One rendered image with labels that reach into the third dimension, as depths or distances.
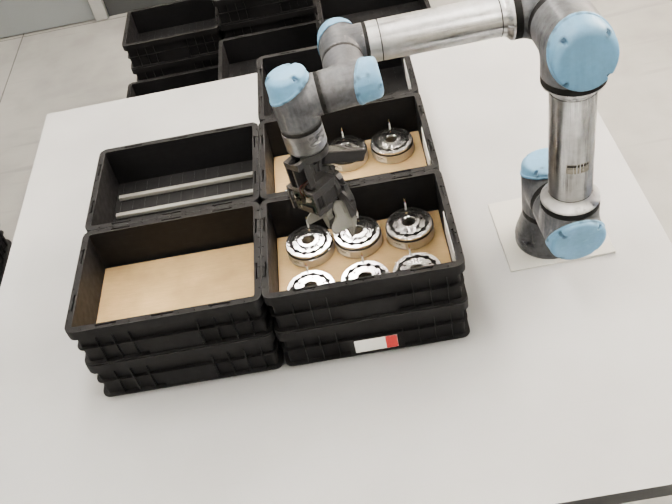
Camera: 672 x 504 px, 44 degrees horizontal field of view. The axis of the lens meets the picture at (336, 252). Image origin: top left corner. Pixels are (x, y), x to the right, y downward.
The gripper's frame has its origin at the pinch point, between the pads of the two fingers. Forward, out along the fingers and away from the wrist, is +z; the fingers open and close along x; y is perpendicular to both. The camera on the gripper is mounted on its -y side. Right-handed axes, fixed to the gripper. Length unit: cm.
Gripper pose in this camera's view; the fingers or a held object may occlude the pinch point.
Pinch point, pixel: (342, 224)
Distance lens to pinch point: 164.6
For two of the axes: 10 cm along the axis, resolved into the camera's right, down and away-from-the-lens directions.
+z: 2.5, 7.4, 6.2
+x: 7.3, 2.8, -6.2
